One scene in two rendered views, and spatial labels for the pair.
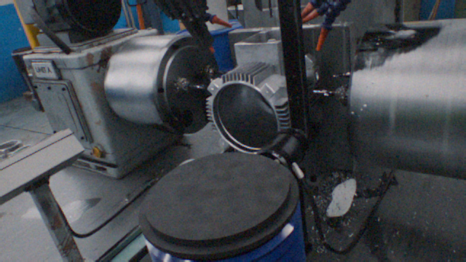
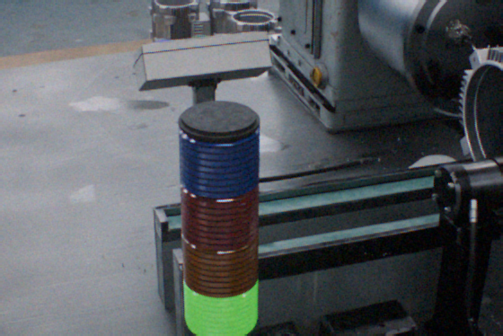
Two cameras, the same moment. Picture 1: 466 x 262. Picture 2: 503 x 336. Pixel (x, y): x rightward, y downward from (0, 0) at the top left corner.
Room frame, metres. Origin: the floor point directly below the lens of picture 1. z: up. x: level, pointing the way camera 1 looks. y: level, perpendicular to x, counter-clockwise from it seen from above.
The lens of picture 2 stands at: (-0.40, -0.36, 1.51)
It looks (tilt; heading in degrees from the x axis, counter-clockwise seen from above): 28 degrees down; 34
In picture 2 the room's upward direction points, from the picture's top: 1 degrees clockwise
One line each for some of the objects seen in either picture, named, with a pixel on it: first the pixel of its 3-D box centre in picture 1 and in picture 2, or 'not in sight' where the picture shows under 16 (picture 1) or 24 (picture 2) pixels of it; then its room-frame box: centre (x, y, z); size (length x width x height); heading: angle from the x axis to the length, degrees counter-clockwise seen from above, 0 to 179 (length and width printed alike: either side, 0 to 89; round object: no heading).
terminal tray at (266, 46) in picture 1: (271, 53); not in sight; (0.75, -0.11, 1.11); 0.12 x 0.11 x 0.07; 142
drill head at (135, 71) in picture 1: (151, 84); (435, 10); (0.94, 0.19, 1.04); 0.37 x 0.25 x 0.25; 52
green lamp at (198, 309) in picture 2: not in sight; (221, 300); (0.11, 0.01, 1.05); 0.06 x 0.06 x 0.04
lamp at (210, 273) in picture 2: not in sight; (220, 254); (0.11, 0.01, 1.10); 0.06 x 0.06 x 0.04
